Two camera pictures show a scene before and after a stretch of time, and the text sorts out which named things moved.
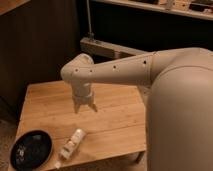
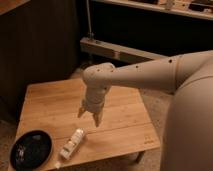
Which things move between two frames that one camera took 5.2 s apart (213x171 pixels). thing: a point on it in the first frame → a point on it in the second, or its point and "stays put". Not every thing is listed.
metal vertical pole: x=90 y=35 stays put
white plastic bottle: x=70 y=146 stays put
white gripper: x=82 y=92 → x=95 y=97
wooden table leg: x=140 y=153 stays put
